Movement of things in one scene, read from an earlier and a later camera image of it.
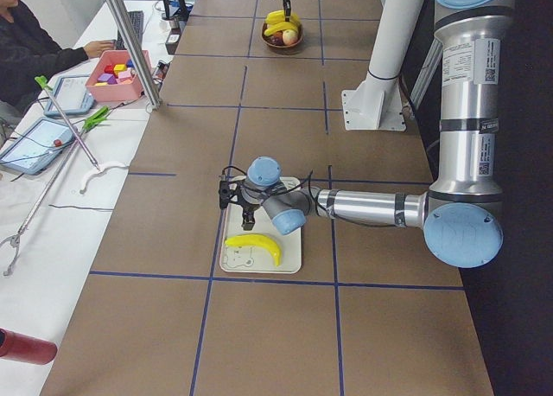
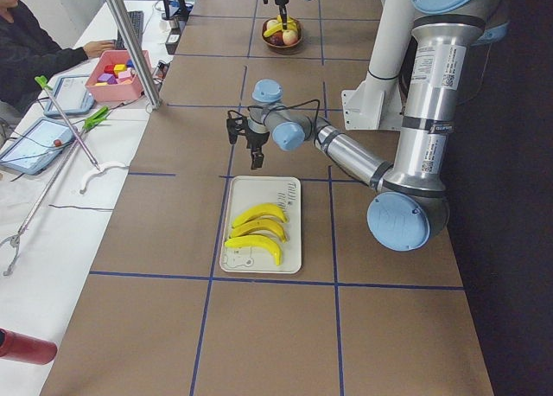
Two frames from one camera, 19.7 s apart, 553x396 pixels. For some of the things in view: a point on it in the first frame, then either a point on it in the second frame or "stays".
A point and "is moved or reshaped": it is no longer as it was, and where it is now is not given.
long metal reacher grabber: x=15 y=240 stays
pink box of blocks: x=113 y=79 stays
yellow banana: x=287 y=25 is moved or reshaped
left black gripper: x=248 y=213 → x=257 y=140
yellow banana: x=256 y=239 stays
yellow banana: x=279 y=16 → x=266 y=225
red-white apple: x=289 y=36 stays
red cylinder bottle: x=26 y=348 stays
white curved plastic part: x=110 y=165 stays
